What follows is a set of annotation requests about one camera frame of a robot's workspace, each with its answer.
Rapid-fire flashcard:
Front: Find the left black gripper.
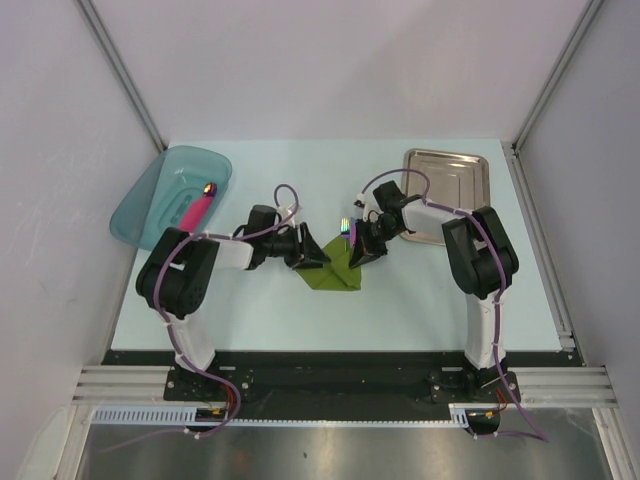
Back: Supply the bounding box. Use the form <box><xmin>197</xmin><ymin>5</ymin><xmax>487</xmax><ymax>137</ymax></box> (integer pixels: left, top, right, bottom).
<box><xmin>263</xmin><ymin>222</ymin><xmax>330</xmax><ymax>270</ymax></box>

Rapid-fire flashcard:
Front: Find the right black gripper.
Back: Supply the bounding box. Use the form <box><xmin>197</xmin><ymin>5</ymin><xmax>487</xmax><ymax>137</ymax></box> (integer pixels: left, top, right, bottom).
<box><xmin>349</xmin><ymin>217</ymin><xmax>403</xmax><ymax>269</ymax></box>

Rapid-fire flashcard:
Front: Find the green paper napkin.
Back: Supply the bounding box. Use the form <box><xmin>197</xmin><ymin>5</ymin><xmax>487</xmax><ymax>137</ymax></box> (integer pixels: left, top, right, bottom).
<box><xmin>297</xmin><ymin>236</ymin><xmax>362</xmax><ymax>292</ymax></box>

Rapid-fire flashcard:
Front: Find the iridescent fork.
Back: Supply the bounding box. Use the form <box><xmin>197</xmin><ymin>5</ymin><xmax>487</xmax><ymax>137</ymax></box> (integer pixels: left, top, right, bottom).
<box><xmin>340</xmin><ymin>217</ymin><xmax>351</xmax><ymax>249</ymax></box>

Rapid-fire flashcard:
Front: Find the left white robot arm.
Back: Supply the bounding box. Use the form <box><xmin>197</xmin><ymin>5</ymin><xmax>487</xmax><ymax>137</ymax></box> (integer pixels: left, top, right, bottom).
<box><xmin>135</xmin><ymin>205</ymin><xmax>330</xmax><ymax>400</ymax></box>

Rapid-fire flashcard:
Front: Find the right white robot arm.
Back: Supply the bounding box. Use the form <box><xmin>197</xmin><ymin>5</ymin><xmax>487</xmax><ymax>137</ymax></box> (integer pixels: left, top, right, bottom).
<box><xmin>349</xmin><ymin>181</ymin><xmax>519</xmax><ymax>401</ymax></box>

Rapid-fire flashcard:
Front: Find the steel metal tray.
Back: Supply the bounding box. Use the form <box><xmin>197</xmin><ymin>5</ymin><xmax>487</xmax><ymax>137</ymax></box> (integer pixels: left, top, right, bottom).
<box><xmin>399</xmin><ymin>147</ymin><xmax>491</xmax><ymax>248</ymax></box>

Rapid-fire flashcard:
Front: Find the teal plastic bin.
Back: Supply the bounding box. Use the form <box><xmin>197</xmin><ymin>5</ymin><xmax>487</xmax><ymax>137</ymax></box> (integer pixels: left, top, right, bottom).
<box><xmin>109</xmin><ymin>146</ymin><xmax>233</xmax><ymax>251</ymax></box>

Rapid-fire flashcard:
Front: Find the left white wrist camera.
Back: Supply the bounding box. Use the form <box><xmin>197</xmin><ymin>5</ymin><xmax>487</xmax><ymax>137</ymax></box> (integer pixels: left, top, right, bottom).
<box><xmin>277</xmin><ymin>204</ymin><xmax>298</xmax><ymax>227</ymax></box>

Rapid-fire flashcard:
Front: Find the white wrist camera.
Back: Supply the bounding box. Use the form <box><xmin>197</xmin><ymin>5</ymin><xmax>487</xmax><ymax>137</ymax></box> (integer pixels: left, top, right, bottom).
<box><xmin>354</xmin><ymin>192</ymin><xmax>373</xmax><ymax>218</ymax></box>
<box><xmin>277</xmin><ymin>204</ymin><xmax>298</xmax><ymax>227</ymax></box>

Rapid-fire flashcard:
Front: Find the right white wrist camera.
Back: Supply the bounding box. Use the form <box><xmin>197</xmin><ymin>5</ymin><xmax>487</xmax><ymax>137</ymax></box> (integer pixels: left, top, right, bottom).
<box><xmin>354</xmin><ymin>192</ymin><xmax>373</xmax><ymax>218</ymax></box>

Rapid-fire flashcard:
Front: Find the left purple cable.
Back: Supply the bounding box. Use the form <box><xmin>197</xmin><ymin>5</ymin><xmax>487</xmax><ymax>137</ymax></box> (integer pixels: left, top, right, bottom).
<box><xmin>97</xmin><ymin>184</ymin><xmax>304</xmax><ymax>453</ymax></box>

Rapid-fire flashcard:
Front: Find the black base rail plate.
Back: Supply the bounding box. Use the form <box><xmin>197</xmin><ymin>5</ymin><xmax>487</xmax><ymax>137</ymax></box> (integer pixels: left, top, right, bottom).
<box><xmin>103</xmin><ymin>350</ymin><xmax>583</xmax><ymax>424</ymax></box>

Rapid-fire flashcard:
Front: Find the white cable duct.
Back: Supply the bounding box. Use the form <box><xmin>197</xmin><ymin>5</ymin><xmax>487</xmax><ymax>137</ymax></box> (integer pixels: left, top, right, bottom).
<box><xmin>92</xmin><ymin>402</ymin><xmax>501</xmax><ymax>429</ymax></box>

